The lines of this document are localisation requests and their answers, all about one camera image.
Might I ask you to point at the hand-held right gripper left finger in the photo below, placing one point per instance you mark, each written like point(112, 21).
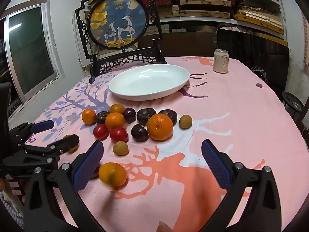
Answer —
point(89, 164)

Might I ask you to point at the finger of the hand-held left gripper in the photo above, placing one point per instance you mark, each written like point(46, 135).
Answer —
point(68, 141)
point(42, 126)

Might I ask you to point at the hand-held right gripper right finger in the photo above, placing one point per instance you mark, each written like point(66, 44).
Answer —
point(214, 164)

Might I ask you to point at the small orange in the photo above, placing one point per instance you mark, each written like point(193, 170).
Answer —
point(88, 116)
point(73, 149)
point(117, 107)
point(115, 120)

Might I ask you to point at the yellowish orange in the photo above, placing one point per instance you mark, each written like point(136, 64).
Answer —
point(112, 174)

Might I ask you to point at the red tomato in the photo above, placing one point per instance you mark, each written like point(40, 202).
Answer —
point(119, 134)
point(100, 132)

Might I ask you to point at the brown longan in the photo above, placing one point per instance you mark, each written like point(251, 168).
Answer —
point(185, 121)
point(120, 148)

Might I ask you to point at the smooth purple passion fruit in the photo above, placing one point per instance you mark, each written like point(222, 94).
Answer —
point(129, 114)
point(139, 133)

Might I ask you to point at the large orange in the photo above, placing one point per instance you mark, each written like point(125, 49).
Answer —
point(160, 127)

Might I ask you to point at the wrinkled dark passion fruit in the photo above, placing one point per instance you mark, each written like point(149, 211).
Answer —
point(143, 114)
point(170, 114)
point(101, 117)

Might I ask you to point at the white oval plate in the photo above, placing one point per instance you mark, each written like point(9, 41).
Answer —
point(149, 82)

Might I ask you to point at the pink printed tablecloth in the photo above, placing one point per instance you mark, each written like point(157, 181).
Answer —
point(241, 116)

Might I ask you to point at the grey knitted cloth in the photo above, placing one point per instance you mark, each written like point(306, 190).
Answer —
point(7, 207)

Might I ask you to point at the black round stand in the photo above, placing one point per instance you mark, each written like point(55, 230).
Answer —
point(293, 104)

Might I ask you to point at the pink drink can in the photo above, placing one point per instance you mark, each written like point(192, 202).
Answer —
point(221, 61)

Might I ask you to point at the deer screen with black stand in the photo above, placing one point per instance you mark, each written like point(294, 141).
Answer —
point(115, 17)

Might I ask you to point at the white shelf unit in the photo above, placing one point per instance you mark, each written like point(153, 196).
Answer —
point(198, 21)

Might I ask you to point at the window with white frame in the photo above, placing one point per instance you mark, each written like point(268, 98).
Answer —
point(29, 48)

